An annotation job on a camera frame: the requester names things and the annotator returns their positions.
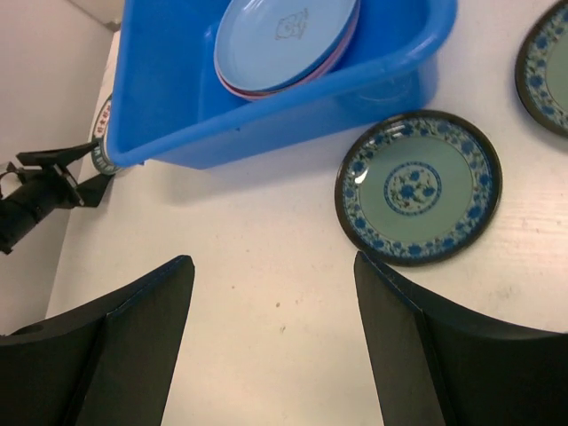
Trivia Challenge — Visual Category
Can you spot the light blue plastic plate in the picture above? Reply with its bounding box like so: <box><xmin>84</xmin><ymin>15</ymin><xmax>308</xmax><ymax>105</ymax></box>
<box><xmin>213</xmin><ymin>0</ymin><xmax>359</xmax><ymax>93</ymax></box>

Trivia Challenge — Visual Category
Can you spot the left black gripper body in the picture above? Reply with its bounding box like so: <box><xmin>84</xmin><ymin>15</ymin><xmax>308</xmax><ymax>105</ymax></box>
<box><xmin>1</xmin><ymin>162</ymin><xmax>84</xmax><ymax>255</ymax></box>

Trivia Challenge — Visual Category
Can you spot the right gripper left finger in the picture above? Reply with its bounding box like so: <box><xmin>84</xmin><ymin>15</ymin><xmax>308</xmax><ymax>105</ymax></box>
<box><xmin>1</xmin><ymin>255</ymin><xmax>194</xmax><ymax>425</ymax></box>

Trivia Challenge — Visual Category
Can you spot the teal patterned plate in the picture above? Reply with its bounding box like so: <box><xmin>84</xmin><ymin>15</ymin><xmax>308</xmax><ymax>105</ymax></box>
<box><xmin>515</xmin><ymin>1</ymin><xmax>567</xmax><ymax>138</ymax></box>
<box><xmin>334</xmin><ymin>110</ymin><xmax>502</xmax><ymax>266</ymax></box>

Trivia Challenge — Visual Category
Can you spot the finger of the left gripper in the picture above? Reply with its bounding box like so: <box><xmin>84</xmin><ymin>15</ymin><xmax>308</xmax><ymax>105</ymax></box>
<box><xmin>16</xmin><ymin>142</ymin><xmax>98</xmax><ymax>168</ymax></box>
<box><xmin>75</xmin><ymin>174</ymin><xmax>114</xmax><ymax>207</ymax></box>

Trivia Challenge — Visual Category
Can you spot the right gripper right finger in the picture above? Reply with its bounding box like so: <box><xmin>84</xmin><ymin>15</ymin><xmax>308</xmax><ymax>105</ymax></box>
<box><xmin>354</xmin><ymin>252</ymin><xmax>567</xmax><ymax>425</ymax></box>

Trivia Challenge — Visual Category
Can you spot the pink plastic plate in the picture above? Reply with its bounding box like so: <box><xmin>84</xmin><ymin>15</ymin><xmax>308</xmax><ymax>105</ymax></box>
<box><xmin>214</xmin><ymin>0</ymin><xmax>361</xmax><ymax>102</ymax></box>

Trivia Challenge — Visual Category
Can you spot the blue plastic bin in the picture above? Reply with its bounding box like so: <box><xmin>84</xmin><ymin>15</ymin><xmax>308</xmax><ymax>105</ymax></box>
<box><xmin>106</xmin><ymin>1</ymin><xmax>457</xmax><ymax>169</ymax></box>

